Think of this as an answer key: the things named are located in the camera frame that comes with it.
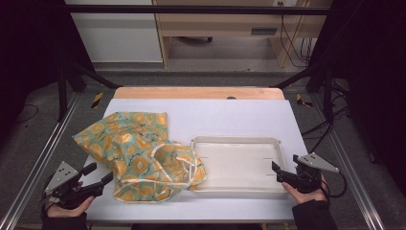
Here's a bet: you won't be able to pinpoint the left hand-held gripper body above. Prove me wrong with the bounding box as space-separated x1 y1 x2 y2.
39 161 103 210

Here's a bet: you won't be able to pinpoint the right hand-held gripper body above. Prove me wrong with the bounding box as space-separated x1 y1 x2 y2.
292 152 340 195

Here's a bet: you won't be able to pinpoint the person's right hand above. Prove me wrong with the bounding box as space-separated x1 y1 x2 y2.
282 175 328 205

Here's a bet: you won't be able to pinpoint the person's left hand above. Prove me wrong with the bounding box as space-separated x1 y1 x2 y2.
47 195 96 219

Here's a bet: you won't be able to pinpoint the white plastic tray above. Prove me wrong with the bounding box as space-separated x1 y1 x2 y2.
190 135 288 195

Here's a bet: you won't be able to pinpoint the green orange-print fabric bag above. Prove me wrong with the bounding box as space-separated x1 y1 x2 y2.
72 110 207 203

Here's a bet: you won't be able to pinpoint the yellow black tape marker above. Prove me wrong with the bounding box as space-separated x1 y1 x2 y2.
91 91 105 110
295 93 314 108

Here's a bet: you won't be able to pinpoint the white table mat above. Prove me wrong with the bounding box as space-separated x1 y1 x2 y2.
83 98 309 223

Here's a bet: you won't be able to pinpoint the black stand leg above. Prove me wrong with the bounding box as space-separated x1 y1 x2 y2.
273 62 335 124
56 59 124 123

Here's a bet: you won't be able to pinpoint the black curtain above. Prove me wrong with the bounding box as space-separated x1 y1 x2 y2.
306 0 406 196
0 0 96 151

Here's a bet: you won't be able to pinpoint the wooden table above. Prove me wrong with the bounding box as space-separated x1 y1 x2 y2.
113 86 285 101

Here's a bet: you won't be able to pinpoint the white cabinet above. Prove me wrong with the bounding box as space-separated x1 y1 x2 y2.
64 0 164 63

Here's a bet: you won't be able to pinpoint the light wooden desk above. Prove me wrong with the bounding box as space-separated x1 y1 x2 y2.
152 0 333 69

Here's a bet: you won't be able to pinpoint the black metal crossbar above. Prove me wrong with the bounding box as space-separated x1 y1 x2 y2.
63 4 331 16

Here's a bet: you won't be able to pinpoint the aluminium floor rail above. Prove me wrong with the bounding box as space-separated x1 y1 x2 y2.
309 93 388 230
0 91 81 230

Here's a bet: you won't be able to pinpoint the black floor cables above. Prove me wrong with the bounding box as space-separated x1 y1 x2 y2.
301 79 351 155

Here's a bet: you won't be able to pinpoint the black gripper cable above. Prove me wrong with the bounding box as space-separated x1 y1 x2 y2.
320 171 348 199

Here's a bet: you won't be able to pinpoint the thin black floor cable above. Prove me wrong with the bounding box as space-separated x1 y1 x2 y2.
14 103 40 125

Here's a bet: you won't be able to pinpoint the black hanging cables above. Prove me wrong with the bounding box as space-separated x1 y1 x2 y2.
277 1 316 69

